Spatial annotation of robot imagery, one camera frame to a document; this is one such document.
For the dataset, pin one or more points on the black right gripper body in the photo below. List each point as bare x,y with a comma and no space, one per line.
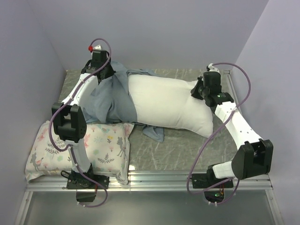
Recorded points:
203,91

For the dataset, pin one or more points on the aluminium right side rail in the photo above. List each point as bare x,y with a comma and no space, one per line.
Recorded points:
229,86

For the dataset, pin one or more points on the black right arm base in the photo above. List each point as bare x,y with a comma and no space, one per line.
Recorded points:
206,180

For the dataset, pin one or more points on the aluminium frame rail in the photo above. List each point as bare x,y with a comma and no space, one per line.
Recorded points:
144,181

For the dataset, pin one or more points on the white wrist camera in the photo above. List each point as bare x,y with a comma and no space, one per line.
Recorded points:
96,47
211,68

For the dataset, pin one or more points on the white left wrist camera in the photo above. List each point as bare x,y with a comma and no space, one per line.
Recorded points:
96,47

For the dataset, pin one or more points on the white pillow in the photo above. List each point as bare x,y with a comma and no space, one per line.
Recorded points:
167,102

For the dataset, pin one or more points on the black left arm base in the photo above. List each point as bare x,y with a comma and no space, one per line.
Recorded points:
86,190

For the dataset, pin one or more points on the blue-grey pillowcase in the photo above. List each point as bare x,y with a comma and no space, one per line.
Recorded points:
110,102

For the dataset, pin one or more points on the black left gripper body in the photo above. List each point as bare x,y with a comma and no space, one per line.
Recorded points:
109,71

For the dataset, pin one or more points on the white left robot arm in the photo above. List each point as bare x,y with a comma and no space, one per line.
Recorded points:
67,126

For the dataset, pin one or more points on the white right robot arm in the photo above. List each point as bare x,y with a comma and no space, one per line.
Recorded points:
254,154

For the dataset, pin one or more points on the floral patterned pillow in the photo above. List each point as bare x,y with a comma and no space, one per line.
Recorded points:
107,148

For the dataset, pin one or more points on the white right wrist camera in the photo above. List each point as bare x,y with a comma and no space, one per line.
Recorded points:
211,68

